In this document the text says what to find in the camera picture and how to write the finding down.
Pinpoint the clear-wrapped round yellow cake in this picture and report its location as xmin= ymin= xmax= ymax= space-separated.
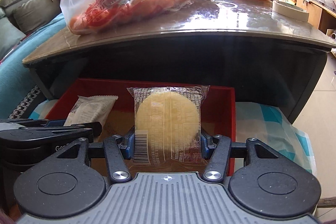
xmin=128 ymin=85 xmax=209 ymax=166

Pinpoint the white printed snack packet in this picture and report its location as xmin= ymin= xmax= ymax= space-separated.
xmin=64 ymin=96 xmax=118 ymax=141

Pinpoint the grey sofa cushion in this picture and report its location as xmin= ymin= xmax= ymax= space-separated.
xmin=1 ymin=0 xmax=61 ymax=34

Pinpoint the dark coffee table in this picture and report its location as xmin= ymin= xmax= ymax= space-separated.
xmin=23 ymin=0 xmax=335 ymax=122

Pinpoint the wooden shelf unit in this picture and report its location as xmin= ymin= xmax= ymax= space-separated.
xmin=278 ymin=0 xmax=336 ymax=36

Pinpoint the teal sofa blanket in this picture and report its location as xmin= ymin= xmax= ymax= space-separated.
xmin=0 ymin=12 xmax=67 ymax=119

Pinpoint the white tape roll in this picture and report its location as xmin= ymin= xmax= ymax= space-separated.
xmin=272 ymin=0 xmax=309 ymax=22

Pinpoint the red cardboard box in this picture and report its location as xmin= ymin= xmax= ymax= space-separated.
xmin=45 ymin=78 xmax=237 ymax=177

